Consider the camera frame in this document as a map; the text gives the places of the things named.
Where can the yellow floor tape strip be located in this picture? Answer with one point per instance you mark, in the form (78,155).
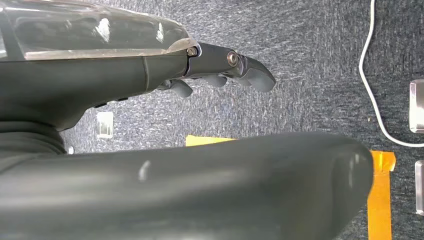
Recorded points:
(202,140)
(380,205)

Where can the small white floor marker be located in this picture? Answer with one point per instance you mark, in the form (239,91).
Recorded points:
(105,125)

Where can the robot left arm ribbed sleeve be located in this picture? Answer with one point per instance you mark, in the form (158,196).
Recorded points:
(26,139)

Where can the metal table foot plate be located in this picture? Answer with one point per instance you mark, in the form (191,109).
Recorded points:
(417,106)
(420,188)

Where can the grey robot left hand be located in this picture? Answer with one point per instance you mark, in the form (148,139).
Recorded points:
(99,76)

